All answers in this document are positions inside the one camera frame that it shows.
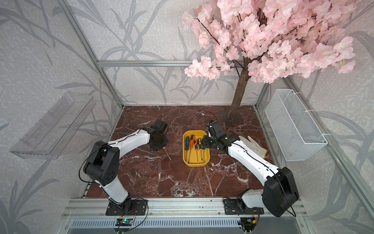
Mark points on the green black handle screwdriver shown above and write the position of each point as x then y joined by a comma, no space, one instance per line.
187,144

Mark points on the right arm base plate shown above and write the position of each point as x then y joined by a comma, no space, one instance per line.
237,207

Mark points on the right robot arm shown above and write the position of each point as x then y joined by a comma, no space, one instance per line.
279,191

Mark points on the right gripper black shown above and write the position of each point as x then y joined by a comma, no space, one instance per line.
205,145

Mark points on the pink blossom artificial tree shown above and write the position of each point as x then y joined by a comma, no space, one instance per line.
268,40

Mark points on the black yellow handle screwdriver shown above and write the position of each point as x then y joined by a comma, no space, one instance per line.
200,148

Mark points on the left circuit board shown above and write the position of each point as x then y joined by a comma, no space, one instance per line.
124,222

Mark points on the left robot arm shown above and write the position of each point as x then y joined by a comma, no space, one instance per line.
102,165

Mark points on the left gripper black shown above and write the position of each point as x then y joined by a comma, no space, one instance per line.
164,136

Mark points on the aluminium frame crossbar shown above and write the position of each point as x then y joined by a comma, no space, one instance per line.
144,63

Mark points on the aluminium front rail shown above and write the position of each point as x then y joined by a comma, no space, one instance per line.
158,207

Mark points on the white wire mesh basket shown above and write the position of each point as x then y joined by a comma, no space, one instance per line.
297,134

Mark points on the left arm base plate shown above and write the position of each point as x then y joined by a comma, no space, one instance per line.
128,207

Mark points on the orange handle long screwdriver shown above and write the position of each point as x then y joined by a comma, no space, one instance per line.
192,140

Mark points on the yellow plastic storage box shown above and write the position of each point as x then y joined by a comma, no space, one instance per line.
195,154

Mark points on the right circuit board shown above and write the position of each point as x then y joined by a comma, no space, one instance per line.
247,223

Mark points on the clear acrylic wall shelf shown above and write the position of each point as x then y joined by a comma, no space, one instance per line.
47,139

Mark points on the circuit board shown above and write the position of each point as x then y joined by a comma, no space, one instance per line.
247,223
124,222

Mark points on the orange black stubby screwdriver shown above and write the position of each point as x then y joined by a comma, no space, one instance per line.
196,148

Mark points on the white work glove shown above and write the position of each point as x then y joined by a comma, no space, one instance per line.
254,146

